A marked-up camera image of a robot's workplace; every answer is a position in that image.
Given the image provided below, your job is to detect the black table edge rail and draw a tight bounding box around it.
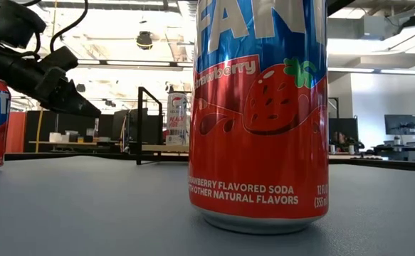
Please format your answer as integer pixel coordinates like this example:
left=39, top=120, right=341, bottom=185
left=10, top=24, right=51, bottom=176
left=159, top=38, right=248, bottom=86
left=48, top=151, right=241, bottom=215
left=4, top=151, right=415, bottom=174

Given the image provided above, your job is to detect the black camera cable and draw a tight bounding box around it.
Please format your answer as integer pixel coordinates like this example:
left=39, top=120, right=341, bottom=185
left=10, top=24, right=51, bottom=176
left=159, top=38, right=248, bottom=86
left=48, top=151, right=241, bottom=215
left=49, top=0, right=90, bottom=54

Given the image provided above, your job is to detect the black computer monitor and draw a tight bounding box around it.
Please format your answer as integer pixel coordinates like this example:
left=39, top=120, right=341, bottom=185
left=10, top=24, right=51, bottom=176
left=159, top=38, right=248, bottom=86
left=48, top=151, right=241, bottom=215
left=328, top=117, right=359, bottom=143

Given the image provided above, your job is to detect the wooden shelf with black frame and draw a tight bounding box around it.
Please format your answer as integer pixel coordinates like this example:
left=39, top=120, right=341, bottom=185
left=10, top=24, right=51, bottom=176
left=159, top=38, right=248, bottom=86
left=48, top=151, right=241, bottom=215
left=136, top=86, right=340, bottom=166

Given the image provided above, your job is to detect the dark wall monitor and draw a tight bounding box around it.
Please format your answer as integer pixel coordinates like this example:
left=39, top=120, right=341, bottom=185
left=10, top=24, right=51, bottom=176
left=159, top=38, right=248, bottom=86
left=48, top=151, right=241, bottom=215
left=384, top=114, right=415, bottom=136

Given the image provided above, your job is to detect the white Celsius peach can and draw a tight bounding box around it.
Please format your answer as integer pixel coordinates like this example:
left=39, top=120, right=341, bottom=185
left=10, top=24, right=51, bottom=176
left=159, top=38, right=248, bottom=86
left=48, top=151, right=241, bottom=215
left=167, top=92, right=189, bottom=146

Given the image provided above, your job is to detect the person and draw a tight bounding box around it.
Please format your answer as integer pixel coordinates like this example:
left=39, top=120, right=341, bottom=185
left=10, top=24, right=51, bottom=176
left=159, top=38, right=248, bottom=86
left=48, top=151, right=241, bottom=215
left=332, top=130, right=351, bottom=146

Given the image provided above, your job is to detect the yellow cable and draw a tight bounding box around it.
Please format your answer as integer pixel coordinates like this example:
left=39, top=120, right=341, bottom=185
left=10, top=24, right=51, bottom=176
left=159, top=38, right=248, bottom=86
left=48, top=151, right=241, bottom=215
left=35, top=0, right=58, bottom=154

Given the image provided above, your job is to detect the wooden desk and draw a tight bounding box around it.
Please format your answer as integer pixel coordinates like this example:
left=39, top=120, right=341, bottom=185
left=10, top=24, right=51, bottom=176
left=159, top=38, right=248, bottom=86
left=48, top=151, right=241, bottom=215
left=28, top=140, right=122, bottom=147

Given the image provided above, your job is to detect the dark grey desk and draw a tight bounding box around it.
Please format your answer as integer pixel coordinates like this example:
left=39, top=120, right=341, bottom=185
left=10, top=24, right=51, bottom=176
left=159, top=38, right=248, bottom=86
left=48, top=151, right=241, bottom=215
left=372, top=142, right=415, bottom=164

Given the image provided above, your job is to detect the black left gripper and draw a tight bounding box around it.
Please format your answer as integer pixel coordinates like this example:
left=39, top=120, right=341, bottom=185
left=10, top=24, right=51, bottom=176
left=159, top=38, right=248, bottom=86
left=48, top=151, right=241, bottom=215
left=0, top=46, right=102, bottom=118

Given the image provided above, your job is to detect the black partition panel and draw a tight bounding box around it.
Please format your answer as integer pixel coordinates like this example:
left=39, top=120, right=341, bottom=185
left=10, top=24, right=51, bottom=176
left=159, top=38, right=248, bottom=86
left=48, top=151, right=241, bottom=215
left=23, top=110, right=165, bottom=154

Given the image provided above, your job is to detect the orange partition panel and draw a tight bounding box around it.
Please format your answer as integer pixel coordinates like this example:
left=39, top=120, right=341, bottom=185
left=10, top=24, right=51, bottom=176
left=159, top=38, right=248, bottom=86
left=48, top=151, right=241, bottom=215
left=4, top=111, right=28, bottom=154

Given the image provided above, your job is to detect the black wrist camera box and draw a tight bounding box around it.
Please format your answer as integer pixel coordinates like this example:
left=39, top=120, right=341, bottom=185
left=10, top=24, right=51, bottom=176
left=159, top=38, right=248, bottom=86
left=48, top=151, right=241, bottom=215
left=38, top=46, right=79, bottom=74

